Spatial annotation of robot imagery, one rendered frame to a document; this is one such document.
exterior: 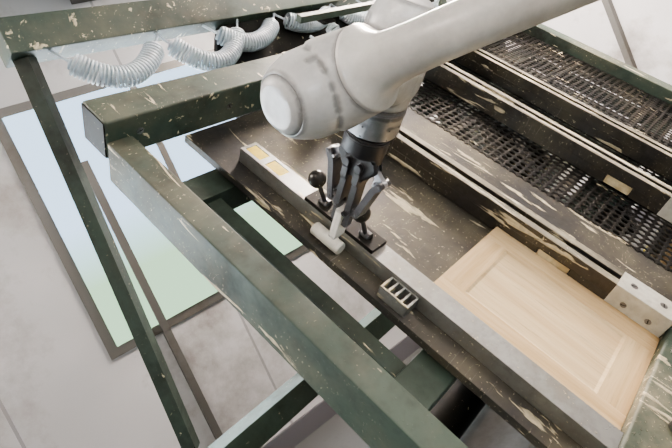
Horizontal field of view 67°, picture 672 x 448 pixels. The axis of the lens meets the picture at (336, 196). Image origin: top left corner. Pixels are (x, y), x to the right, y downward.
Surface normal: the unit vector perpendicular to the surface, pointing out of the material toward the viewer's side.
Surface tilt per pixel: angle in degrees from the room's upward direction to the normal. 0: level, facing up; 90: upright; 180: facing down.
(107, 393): 90
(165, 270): 90
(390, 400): 50
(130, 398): 90
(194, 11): 90
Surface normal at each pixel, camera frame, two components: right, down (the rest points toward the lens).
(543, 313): 0.22, -0.74
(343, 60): 0.11, -0.11
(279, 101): -0.70, 0.43
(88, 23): 0.63, -0.21
